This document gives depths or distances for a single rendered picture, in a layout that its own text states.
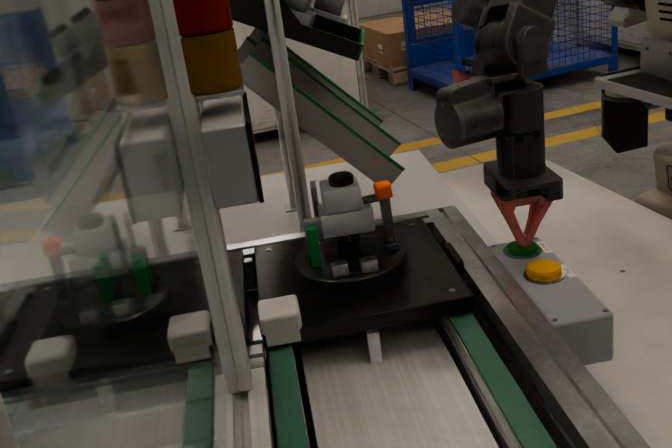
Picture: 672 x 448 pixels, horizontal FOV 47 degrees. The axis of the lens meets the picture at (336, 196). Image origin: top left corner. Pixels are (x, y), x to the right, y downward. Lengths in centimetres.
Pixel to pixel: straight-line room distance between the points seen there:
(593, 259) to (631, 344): 23
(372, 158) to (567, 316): 41
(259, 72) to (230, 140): 48
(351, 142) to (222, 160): 51
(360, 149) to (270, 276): 26
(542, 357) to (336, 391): 22
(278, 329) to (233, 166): 27
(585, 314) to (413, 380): 19
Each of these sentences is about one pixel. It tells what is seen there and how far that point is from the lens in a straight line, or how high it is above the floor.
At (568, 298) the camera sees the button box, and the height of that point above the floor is 96.
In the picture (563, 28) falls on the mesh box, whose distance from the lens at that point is 556.
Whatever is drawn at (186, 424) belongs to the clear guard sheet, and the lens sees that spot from 41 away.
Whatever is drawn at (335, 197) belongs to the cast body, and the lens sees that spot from 90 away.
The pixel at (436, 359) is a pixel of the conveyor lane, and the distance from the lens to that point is 88.
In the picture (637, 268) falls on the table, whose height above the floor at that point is 86.
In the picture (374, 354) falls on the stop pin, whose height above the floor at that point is 93.
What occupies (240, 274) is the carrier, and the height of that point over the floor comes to 97.
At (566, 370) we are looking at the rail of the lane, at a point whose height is 96.
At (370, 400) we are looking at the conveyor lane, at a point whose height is 92.
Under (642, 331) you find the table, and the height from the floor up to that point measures 86.
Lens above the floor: 140
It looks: 21 degrees down
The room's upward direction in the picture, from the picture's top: 8 degrees counter-clockwise
